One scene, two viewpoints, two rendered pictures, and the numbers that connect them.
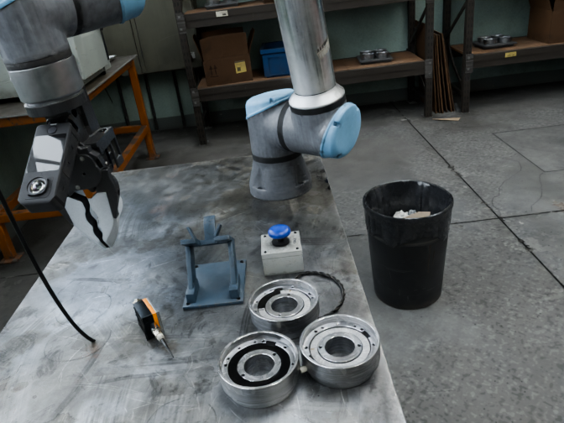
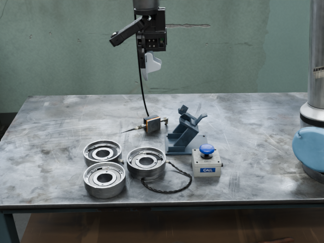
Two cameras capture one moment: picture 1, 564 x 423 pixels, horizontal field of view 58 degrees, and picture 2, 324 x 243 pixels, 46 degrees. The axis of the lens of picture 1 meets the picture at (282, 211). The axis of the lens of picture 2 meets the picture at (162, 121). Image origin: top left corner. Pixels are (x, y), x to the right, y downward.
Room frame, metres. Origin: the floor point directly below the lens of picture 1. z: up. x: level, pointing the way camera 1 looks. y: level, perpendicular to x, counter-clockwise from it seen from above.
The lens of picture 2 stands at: (0.63, -0.82, 1.43)
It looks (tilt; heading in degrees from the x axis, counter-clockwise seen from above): 30 degrees down; 88
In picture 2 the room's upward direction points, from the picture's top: straight up
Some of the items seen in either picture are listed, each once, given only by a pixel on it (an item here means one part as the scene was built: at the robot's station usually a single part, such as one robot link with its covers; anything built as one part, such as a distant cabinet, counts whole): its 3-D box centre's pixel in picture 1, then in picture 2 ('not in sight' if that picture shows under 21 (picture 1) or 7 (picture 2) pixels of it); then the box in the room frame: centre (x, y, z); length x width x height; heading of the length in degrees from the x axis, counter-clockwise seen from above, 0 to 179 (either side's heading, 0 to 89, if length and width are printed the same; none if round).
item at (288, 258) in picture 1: (282, 250); (208, 162); (0.79, 0.01, 0.82); 0.08 x 0.07 x 0.05; 179
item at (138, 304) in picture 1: (151, 327); (144, 125); (0.62, 0.22, 0.82); 0.17 x 0.02 x 0.04; 29
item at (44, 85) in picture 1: (45, 81); (146, 0); (0.63, 0.26, 1.19); 0.08 x 0.08 x 0.05
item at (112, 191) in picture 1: (99, 188); (142, 52); (0.62, 0.23, 1.05); 0.05 x 0.02 x 0.09; 84
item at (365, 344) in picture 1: (340, 352); (104, 181); (0.52, -0.05, 0.82); 0.08 x 0.08 x 0.02
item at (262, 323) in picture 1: (284, 309); (146, 163); (0.62, 0.01, 0.82); 0.10 x 0.10 x 0.04
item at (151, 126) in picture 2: (151, 315); (153, 124); (0.64, 0.22, 0.82); 0.05 x 0.02 x 0.04; 29
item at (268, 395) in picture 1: (259, 369); (102, 155); (0.50, 0.05, 0.82); 0.10 x 0.10 x 0.04
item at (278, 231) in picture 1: (280, 239); (206, 154); (0.78, 0.01, 0.85); 0.04 x 0.04 x 0.05
